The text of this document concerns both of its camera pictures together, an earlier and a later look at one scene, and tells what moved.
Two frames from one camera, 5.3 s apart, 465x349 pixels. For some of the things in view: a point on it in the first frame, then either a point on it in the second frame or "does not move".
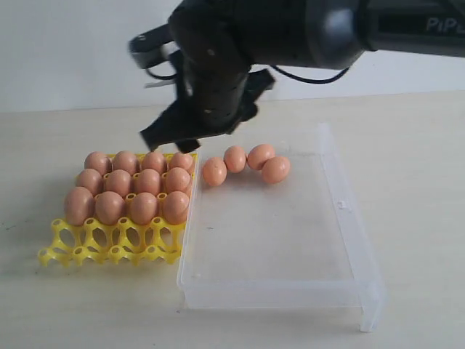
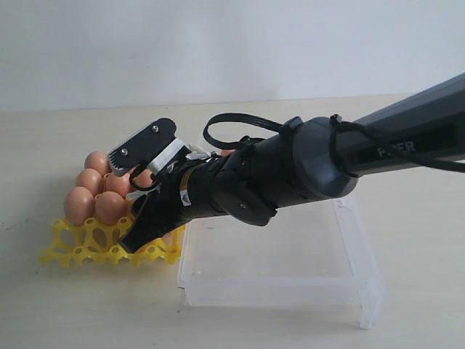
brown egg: [91, 179] does not move
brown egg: [98, 161] does not move
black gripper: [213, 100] to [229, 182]
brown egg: [79, 206] does not move
